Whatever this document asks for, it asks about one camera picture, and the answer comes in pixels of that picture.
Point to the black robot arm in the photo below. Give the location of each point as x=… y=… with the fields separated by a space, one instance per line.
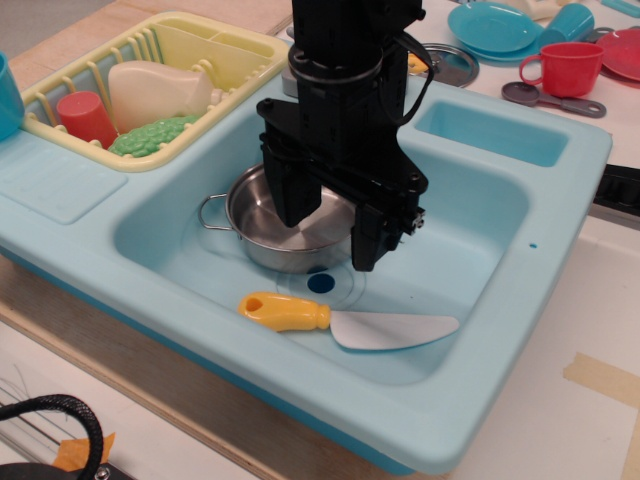
x=339 y=31

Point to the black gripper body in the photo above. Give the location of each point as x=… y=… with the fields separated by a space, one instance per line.
x=343 y=127

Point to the green plastic lettuce toy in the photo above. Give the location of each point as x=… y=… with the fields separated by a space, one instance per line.
x=148 y=139

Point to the teal cup at left edge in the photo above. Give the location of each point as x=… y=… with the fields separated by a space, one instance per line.
x=11 y=104

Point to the red toy mug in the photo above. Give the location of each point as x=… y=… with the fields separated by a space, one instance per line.
x=568 y=69

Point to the yellow handled toy knife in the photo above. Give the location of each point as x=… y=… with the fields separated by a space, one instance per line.
x=350 y=329

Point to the cream plastic bottle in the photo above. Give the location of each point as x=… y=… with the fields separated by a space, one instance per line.
x=143 y=92

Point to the light blue toy sink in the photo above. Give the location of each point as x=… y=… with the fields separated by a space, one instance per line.
x=509 y=189

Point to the teal plastic plate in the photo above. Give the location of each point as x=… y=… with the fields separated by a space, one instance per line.
x=494 y=31

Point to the black bracket at right edge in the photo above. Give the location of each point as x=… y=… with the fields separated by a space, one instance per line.
x=619 y=189

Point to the small steel pot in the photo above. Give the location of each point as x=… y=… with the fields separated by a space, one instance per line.
x=320 y=241

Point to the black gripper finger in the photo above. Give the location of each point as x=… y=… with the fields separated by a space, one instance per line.
x=372 y=236
x=295 y=194

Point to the pale yellow dish rack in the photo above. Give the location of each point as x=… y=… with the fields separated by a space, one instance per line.
x=174 y=64

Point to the red plastic cup in rack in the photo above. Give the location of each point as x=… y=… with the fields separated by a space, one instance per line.
x=84 y=116

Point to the red plastic plate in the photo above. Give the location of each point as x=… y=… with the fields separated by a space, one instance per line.
x=621 y=51

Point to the teal plastic cup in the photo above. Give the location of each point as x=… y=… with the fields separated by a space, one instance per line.
x=573 y=23

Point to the masking tape strip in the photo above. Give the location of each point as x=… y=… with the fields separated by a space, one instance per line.
x=603 y=378

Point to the steel pot lid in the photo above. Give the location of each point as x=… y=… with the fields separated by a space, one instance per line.
x=452 y=66

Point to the orange tape piece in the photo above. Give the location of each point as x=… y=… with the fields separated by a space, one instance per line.
x=73 y=454

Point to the grey plastic spoon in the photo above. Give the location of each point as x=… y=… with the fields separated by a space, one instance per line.
x=530 y=96

